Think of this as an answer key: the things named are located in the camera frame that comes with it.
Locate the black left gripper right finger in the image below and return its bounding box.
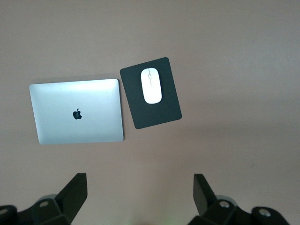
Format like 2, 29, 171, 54
187, 173, 289, 225

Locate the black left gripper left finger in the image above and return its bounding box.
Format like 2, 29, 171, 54
0, 172, 88, 225

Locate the white computer mouse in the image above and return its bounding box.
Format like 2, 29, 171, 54
140, 67, 163, 105

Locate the black mouse pad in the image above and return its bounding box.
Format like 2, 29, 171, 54
120, 57, 183, 130

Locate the silver laptop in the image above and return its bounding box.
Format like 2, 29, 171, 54
29, 78, 124, 145

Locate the brown table cloth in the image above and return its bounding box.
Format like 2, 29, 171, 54
0, 0, 300, 225

